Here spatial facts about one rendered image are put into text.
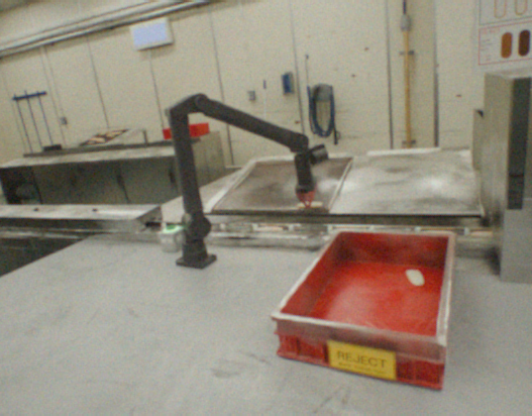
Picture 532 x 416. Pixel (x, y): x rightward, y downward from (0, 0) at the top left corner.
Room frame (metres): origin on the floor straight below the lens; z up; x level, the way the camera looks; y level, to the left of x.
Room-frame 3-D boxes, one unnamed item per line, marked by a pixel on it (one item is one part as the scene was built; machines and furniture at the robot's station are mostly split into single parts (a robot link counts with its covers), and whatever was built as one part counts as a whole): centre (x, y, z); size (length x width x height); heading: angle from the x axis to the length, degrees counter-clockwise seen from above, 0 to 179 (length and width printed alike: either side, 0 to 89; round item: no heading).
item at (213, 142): (5.11, 0.86, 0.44); 0.70 x 0.55 x 0.87; 65
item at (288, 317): (0.80, -0.23, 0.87); 0.49 x 0.34 x 0.10; 151
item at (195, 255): (1.21, 0.25, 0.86); 0.12 x 0.09 x 0.08; 57
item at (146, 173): (5.17, 1.93, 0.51); 3.00 x 1.26 x 1.03; 65
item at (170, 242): (1.36, 0.35, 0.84); 0.08 x 0.08 x 0.11; 65
